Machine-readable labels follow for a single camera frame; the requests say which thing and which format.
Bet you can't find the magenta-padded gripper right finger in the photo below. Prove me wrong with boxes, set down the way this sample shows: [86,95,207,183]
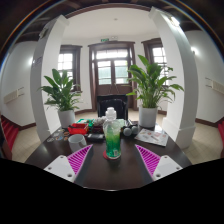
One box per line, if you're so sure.
[134,144,184,186]

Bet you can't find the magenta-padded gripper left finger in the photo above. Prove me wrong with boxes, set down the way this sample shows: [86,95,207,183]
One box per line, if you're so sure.
[42,143,94,186]

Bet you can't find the clear bottle with green drink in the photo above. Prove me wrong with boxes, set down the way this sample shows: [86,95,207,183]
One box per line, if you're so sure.
[102,106,123,160]

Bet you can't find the white mug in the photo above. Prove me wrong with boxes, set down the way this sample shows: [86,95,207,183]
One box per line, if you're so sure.
[68,133,88,154]

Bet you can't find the printed paper leaflet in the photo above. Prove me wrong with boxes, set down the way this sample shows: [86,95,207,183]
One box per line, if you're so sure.
[134,128,169,147]

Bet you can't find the red plastic box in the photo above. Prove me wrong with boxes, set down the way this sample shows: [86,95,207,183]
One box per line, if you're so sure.
[67,123,89,135]

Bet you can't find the small black flat box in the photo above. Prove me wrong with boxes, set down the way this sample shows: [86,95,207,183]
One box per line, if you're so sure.
[85,133,105,143]

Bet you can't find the flat round red coaster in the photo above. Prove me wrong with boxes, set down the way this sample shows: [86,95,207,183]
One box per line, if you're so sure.
[102,149,122,161]

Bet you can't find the small potted plant, white pot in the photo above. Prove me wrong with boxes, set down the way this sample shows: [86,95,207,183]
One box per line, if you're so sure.
[38,68,83,129]

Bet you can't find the green package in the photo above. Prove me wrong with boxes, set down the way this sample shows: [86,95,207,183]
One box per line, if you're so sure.
[75,118,96,128]

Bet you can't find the large potted plant, white pot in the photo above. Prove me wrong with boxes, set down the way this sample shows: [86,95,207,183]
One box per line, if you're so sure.
[126,54,185,129]

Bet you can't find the dark tray with tea cups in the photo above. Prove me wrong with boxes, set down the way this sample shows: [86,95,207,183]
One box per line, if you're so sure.
[91,116,108,134]

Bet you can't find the black chair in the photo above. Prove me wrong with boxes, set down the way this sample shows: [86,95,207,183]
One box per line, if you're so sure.
[96,94,129,120]

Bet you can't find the dark wooden framed window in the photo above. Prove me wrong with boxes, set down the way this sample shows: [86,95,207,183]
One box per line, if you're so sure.
[141,37,168,68]
[57,44,83,92]

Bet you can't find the dark wooden glazed double door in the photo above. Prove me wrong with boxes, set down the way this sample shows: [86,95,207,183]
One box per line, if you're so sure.
[88,40,138,111]

